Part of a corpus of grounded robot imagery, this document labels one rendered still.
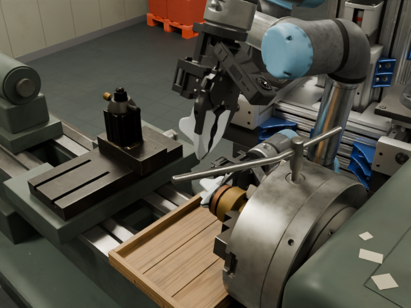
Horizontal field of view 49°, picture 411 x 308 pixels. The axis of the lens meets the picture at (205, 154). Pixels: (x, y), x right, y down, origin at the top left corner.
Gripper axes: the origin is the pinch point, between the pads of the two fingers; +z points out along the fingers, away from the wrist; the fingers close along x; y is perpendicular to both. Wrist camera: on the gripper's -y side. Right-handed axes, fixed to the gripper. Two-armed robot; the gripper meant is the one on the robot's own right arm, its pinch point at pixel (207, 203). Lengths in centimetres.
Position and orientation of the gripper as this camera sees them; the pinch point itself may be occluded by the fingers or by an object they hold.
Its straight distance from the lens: 98.7
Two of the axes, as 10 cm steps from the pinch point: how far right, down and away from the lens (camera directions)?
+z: -6.9, 3.9, -6.1
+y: -7.3, -3.7, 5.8
